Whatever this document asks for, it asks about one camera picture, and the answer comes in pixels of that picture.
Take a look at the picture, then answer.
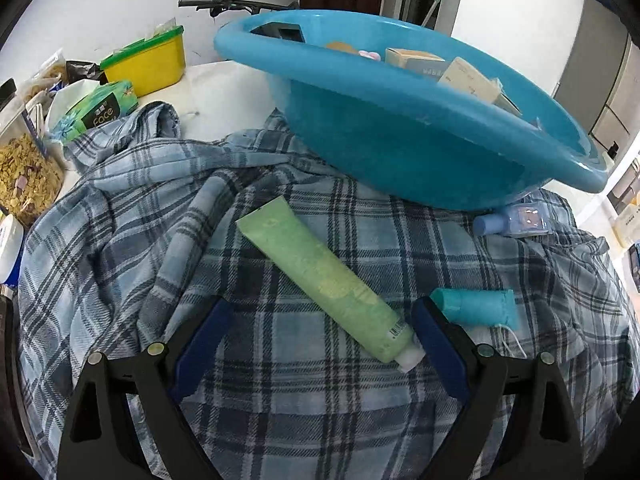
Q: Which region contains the blue plaid cloth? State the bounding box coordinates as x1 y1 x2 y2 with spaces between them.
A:
17 101 640 480

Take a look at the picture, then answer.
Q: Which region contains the teal pouch with string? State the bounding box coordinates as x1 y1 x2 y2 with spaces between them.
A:
430 287 521 331

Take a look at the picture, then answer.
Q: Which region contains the green tissue pack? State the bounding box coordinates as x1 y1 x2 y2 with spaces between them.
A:
52 80 138 141

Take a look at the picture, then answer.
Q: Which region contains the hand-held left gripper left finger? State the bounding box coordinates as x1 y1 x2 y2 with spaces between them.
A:
56 299 235 480

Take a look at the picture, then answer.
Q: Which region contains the green mop pole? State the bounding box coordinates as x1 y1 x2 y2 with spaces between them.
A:
420 0 456 28

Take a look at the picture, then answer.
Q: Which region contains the white round container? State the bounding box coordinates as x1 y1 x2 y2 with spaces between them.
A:
0 215 25 281

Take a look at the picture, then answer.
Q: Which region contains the clear cereal container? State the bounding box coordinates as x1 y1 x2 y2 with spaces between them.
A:
0 80 68 228

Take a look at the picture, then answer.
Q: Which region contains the blue plastic basin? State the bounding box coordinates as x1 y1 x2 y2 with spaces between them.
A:
214 9 610 211

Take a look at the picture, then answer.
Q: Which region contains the cream cube box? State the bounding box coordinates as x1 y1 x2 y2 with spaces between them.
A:
437 56 503 106
385 47 448 78

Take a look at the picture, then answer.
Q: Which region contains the black bicycle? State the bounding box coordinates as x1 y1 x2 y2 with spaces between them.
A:
178 0 301 17

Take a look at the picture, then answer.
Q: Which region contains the black snack bag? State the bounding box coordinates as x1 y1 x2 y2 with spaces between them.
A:
65 60 106 86

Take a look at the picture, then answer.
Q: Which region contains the green squeeze tube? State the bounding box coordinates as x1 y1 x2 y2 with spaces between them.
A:
235 197 427 373

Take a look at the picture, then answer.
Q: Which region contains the small lavender bottle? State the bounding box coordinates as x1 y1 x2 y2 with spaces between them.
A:
472 200 553 238

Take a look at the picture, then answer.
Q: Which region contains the black mirror case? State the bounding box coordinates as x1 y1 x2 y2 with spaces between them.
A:
250 21 304 43

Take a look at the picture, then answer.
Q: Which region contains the clear snack bag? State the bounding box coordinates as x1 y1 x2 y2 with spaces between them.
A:
20 50 68 106

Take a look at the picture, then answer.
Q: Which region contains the yellow container with green lid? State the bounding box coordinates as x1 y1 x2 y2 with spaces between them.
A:
100 25 187 98

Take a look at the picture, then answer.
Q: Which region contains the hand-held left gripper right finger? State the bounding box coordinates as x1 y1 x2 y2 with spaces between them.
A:
411 296 586 480

